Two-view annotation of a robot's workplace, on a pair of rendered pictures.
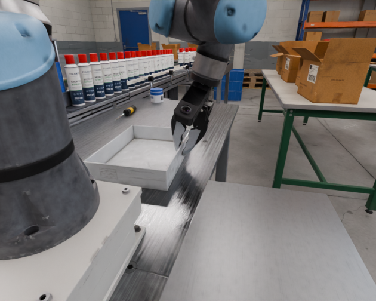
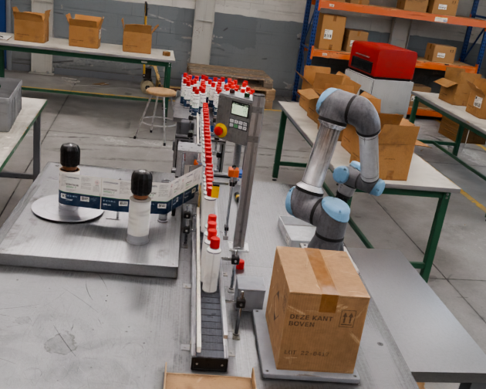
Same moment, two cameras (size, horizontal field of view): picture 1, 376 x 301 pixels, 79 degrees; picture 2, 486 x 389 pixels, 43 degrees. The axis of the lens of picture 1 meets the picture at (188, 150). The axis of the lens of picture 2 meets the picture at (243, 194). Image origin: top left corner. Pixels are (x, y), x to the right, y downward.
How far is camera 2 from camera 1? 2.37 m
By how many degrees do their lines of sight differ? 22
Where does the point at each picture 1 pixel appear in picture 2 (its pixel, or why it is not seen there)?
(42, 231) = not seen: hidden behind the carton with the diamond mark
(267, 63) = (254, 56)
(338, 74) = (389, 154)
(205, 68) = (348, 192)
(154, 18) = (339, 178)
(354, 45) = (402, 130)
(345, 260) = (409, 268)
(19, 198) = (339, 246)
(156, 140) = (294, 225)
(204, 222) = (359, 262)
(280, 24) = not seen: outside the picture
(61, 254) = not seen: hidden behind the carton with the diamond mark
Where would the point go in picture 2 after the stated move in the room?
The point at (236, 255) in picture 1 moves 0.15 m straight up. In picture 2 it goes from (376, 268) to (383, 237)
